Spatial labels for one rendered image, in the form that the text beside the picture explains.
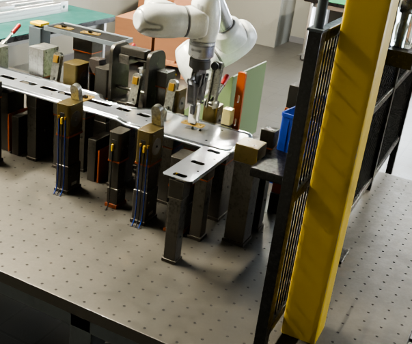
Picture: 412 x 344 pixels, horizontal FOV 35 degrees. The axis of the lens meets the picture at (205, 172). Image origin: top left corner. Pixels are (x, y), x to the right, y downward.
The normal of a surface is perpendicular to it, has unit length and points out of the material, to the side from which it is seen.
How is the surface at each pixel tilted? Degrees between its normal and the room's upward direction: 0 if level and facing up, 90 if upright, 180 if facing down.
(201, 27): 92
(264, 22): 90
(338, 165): 90
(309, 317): 90
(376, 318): 0
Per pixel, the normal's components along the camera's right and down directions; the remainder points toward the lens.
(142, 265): 0.11, -0.91
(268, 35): -0.46, 0.31
